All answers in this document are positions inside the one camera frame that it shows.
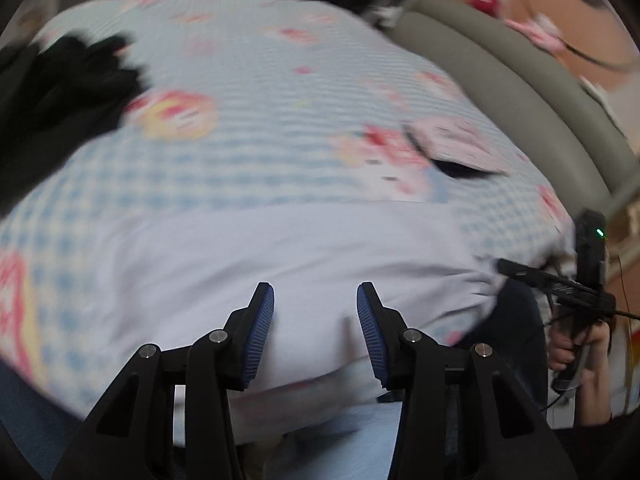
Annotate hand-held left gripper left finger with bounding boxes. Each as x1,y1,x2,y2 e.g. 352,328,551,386
52,281,276,480

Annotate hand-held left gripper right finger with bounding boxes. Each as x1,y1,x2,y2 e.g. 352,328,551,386
356,281,577,480

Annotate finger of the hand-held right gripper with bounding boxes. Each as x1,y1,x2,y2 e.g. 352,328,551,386
496,258,617,313

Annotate white shirt with navy collar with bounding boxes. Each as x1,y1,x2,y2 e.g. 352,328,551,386
107,199,506,443

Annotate person's right forearm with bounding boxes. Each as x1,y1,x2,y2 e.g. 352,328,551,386
575,345,613,426

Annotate person's right hand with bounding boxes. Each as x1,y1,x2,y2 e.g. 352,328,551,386
547,317,612,373

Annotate person's blue jeans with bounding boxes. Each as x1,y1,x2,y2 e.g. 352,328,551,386
0,280,548,480

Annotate person's light blue top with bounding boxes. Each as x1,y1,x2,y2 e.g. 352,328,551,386
235,402,403,480

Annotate pink printed pouch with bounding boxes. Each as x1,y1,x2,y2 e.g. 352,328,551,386
402,117,511,181

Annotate round hoop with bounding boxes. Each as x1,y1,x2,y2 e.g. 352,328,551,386
560,35,638,71

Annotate grey padded bed bumper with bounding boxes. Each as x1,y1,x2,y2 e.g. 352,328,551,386
387,0,628,221

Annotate pink toy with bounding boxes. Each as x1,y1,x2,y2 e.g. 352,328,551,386
505,15,566,53

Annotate blue checked printed blanket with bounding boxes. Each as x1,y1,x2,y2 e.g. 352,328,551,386
0,0,576,411

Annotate black garment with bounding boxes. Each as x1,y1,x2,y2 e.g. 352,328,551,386
0,32,143,216

